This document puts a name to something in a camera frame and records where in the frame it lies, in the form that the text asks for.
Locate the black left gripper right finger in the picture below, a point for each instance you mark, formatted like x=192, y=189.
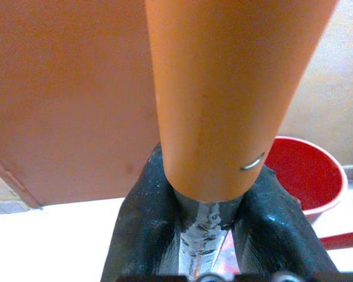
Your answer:
x=270, y=235

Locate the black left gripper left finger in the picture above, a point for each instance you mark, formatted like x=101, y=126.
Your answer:
x=141, y=232

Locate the red plastic bucket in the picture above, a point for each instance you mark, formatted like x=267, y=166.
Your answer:
x=309, y=179

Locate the orange-brown door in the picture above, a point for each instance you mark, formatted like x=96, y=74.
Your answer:
x=70, y=100

